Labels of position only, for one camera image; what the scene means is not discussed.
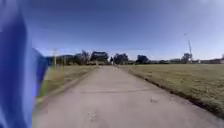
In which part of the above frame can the pale concrete path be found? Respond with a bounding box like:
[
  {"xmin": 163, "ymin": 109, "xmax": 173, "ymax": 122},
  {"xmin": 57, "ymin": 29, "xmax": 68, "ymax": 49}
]
[{"xmin": 32, "ymin": 65, "xmax": 224, "ymax": 128}]

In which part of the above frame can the blue cloth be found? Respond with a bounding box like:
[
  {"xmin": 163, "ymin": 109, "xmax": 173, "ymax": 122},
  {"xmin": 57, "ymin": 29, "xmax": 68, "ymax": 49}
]
[{"xmin": 0, "ymin": 0, "xmax": 50, "ymax": 128}]

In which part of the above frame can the thin pole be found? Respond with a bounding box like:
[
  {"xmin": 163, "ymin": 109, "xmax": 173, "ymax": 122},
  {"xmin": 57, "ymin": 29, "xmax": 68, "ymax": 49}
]
[{"xmin": 52, "ymin": 48, "xmax": 57, "ymax": 67}]

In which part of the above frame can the row of trees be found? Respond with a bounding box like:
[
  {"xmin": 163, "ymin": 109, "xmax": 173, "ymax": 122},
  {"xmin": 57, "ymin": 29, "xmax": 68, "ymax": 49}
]
[{"xmin": 46, "ymin": 49, "xmax": 151, "ymax": 66}]

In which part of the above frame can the row of low buildings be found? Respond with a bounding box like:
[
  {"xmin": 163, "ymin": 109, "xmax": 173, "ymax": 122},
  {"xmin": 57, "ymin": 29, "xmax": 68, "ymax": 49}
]
[{"xmin": 149, "ymin": 57, "xmax": 224, "ymax": 65}]

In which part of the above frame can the dry grass field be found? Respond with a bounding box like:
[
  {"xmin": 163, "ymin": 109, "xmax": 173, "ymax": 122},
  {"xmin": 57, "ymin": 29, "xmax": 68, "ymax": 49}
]
[
  {"xmin": 118, "ymin": 63, "xmax": 224, "ymax": 118},
  {"xmin": 35, "ymin": 64, "xmax": 100, "ymax": 100}
]

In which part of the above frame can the curved street lamp pole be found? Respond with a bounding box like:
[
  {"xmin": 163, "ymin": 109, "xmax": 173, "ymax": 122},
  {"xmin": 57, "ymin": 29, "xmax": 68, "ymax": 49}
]
[{"xmin": 182, "ymin": 32, "xmax": 194, "ymax": 64}]

